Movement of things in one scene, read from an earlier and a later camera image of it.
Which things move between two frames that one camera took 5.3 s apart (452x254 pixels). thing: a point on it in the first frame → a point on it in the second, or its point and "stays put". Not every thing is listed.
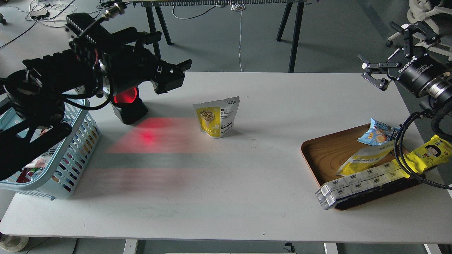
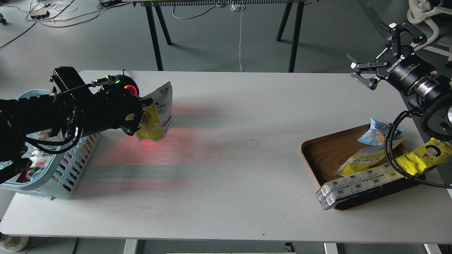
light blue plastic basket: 53,175 stays put
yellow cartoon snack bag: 435,151 stays put
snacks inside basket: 36,167 stays put
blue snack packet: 379,133 stays put
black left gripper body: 130,66 → 108,108
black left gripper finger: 185,65 → 143,102
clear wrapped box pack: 328,193 stays put
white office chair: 422,11 stays put
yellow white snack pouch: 216,118 → 156,119
